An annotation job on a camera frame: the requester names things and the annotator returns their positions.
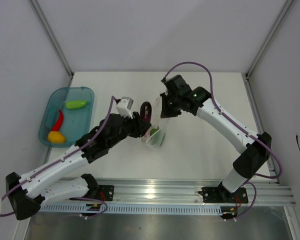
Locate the light green pepper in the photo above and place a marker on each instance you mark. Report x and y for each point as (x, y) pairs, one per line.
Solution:
(75, 104)

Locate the purple eggplant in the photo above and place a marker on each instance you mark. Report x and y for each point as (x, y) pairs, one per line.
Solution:
(146, 111)

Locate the white slotted cable duct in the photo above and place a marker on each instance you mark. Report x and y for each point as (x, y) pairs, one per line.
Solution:
(146, 209)

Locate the yellow lemon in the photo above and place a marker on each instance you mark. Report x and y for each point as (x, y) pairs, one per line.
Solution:
(56, 137)

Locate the right aluminium corner post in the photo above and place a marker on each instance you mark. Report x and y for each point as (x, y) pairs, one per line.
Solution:
(275, 27)

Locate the clear dotted zip top bag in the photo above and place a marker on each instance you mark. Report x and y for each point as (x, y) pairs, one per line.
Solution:
(156, 121)

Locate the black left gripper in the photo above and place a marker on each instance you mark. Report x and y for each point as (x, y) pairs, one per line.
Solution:
(139, 126)

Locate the teal plastic bin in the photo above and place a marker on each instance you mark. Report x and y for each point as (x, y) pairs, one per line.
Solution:
(76, 122)

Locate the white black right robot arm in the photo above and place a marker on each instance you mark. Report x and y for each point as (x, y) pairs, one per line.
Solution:
(251, 146)

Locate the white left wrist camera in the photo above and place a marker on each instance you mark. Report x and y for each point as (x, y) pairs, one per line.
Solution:
(123, 106)

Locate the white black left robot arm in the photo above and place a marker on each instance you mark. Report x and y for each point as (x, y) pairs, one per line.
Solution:
(29, 192)

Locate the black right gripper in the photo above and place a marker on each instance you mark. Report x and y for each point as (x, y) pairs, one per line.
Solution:
(165, 113)

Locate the left aluminium corner post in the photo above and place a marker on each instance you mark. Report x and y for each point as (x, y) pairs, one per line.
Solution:
(47, 29)

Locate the green bell pepper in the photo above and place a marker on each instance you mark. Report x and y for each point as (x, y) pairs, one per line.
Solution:
(157, 137)

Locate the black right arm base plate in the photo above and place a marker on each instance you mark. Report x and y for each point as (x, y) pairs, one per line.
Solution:
(218, 195)

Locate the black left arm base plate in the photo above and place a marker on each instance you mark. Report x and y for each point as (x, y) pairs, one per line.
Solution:
(105, 192)

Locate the aluminium corner post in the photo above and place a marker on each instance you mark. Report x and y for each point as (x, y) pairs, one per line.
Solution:
(47, 29)
(275, 27)

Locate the aluminium front rail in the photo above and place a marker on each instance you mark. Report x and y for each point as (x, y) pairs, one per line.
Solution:
(185, 192)

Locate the red chili pepper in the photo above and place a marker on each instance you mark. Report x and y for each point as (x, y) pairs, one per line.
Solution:
(59, 122)

